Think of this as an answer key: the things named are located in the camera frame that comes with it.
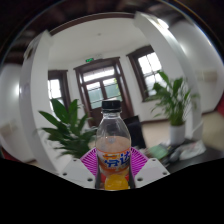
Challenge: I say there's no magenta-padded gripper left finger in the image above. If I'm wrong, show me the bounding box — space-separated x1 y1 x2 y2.
60 147 100 190

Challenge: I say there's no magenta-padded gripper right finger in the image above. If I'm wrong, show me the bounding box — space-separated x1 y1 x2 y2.
129 147 171 190

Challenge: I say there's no orange soda bottle black cap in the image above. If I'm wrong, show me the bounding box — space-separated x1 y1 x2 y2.
95 99 133 192

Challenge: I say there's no green pouch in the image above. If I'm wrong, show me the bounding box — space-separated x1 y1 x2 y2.
148 143 170 161

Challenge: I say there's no potted plant in white pot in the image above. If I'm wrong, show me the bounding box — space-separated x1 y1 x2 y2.
146 70 201 146
38 98 100 160

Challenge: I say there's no dark grey round object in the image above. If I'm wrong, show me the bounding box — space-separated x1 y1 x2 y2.
167 146 183 164

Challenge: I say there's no printed magazine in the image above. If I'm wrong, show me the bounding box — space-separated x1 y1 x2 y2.
179 139 208 161

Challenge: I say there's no dark wooden double door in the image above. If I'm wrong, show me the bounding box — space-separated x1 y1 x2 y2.
73 56 135 128

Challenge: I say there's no dark wooden framed window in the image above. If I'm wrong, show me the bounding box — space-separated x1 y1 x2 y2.
126 45 168 102
47 69 72 113

